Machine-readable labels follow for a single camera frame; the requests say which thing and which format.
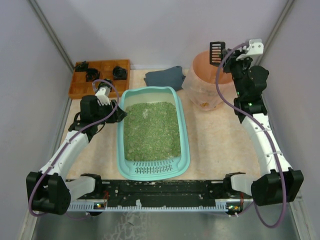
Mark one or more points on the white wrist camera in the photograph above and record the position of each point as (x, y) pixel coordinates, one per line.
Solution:
(103, 96)
(253, 48)

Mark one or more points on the wooden compartment tray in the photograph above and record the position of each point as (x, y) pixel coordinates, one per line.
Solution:
(79, 87)

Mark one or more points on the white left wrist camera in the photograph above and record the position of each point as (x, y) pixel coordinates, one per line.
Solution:
(103, 96)

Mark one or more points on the black slotted litter scoop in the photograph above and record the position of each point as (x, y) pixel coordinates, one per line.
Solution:
(217, 51)

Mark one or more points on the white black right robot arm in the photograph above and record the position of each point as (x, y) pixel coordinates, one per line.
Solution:
(278, 183)

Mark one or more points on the dark patterned rolled cloth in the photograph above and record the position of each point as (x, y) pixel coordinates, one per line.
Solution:
(108, 80)

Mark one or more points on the folded dark grey cloth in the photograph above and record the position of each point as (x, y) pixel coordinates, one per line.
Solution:
(172, 77)

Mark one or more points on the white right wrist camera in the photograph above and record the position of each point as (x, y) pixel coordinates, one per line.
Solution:
(253, 48)

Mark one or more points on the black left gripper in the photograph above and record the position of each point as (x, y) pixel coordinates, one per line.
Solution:
(114, 110)

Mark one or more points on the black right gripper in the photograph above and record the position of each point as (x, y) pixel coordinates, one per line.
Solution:
(227, 58)

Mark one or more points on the orange bagged trash bin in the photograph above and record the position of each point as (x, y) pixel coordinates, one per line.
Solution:
(200, 83)

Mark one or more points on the teal plastic litter box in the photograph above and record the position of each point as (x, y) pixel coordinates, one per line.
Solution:
(152, 140)

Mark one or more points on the black rail base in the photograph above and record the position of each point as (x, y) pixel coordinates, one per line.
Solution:
(164, 193)

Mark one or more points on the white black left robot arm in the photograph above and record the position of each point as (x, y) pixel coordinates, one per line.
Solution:
(48, 192)

